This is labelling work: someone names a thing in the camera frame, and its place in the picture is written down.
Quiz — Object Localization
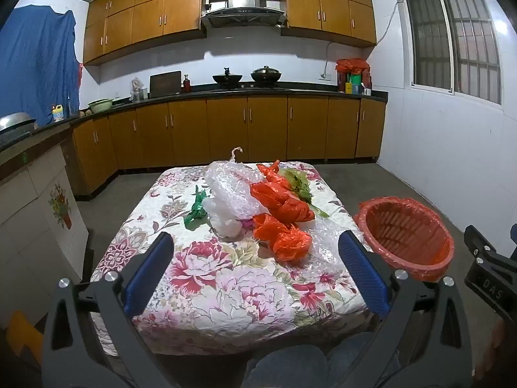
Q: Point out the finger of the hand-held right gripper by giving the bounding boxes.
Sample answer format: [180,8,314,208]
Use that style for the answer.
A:
[464,224,517,326]

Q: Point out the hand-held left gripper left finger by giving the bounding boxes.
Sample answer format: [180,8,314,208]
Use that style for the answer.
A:
[42,232,174,388]

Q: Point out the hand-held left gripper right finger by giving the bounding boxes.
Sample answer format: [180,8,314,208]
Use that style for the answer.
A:
[338,230,473,388]

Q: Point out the clear bubble wrap sheet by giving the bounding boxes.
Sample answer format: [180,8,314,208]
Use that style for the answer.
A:
[289,221,353,286]

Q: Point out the red basket with orange liner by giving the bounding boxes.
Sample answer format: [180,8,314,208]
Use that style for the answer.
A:
[353,197,456,284]

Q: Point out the small orange plastic bag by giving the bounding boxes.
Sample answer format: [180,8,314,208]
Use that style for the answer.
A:
[252,213,313,266]

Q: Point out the olive green plastic bag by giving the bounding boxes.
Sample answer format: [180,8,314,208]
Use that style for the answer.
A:
[279,169,330,218]

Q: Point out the large orange plastic bag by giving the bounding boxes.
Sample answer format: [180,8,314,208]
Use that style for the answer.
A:
[249,161,316,224]

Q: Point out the person's right hand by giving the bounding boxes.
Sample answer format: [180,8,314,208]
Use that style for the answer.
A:
[476,318,517,377]

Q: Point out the dark green plastic bag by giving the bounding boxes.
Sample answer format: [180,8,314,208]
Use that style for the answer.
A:
[184,186,211,227]

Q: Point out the floral tablecloth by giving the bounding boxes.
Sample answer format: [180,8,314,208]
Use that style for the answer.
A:
[90,162,374,356]

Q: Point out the white plastic bag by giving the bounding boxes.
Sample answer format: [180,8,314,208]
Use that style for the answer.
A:
[202,197,245,238]

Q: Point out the clear bubble wrap bag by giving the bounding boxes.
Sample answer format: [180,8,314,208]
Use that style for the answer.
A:
[205,147,265,221]

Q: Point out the person's blue jeans legs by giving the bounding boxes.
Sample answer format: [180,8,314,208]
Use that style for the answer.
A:
[242,331,378,388]

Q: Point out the white flower-print panel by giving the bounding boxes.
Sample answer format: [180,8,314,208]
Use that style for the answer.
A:
[0,145,90,324]

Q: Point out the yellow object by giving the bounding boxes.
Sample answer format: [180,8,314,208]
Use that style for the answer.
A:
[6,311,43,358]

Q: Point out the wooden lower cabinets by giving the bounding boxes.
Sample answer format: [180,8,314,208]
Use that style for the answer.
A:
[70,95,386,200]

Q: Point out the wooden cabinets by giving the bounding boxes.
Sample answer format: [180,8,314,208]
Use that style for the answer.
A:
[83,0,377,65]
[70,95,386,200]

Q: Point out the green basins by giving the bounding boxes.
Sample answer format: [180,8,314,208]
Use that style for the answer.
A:
[88,98,114,114]

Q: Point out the dark cutting board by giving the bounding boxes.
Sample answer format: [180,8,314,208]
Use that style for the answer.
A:
[149,70,182,98]

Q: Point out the black kitchen countertop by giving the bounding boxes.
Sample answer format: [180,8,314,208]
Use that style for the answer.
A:
[0,82,388,158]

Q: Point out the metal basin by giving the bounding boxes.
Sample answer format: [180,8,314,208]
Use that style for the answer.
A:
[0,115,38,132]

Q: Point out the black wok with lid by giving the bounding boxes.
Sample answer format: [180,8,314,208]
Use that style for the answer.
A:
[250,65,282,84]

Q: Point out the blue cloth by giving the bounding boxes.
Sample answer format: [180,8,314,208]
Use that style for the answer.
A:
[0,5,81,128]

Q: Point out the barred window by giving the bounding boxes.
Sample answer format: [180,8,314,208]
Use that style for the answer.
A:
[402,0,503,106]

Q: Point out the wooden upper cabinets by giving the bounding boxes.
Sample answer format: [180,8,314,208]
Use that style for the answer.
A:
[83,0,377,65]

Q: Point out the wall cable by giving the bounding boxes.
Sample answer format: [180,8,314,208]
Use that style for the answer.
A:
[321,0,405,81]

